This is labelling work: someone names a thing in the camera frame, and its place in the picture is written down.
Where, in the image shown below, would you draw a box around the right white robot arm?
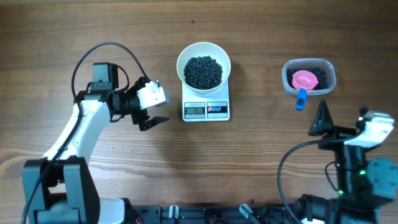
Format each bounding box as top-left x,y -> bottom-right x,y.
293,101 -> 397,223

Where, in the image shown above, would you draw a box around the white paper bowl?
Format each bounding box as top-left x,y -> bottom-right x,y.
177,42 -> 231,95

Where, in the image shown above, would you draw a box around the black beans in container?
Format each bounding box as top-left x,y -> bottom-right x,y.
286,67 -> 328,90

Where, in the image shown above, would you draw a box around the pink scoop blue handle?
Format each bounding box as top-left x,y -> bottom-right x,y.
292,70 -> 318,111

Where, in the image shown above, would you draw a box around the white digital kitchen scale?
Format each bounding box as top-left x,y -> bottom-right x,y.
182,81 -> 231,122

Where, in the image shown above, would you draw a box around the black beans in bowl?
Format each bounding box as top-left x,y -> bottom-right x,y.
183,56 -> 223,90

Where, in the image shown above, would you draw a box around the clear plastic bean container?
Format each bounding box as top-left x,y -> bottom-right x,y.
282,58 -> 336,96

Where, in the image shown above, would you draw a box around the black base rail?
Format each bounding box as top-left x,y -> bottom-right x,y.
74,203 -> 351,224

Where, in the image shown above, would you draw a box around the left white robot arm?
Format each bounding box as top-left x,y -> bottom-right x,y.
21,62 -> 169,223

